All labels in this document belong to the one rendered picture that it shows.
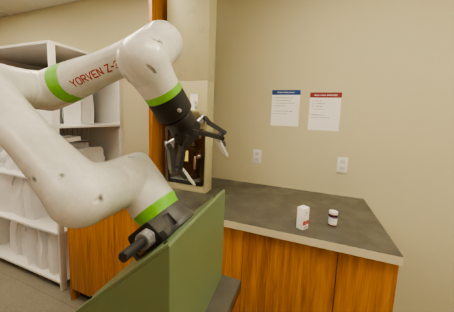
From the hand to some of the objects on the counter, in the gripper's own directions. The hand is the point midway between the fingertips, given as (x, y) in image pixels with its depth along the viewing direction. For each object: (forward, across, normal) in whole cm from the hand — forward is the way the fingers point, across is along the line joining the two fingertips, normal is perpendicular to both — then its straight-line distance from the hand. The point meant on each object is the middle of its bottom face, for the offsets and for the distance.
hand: (208, 166), depth 68 cm
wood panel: (+69, +10, -99) cm, 121 cm away
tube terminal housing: (+72, 0, -79) cm, 106 cm away
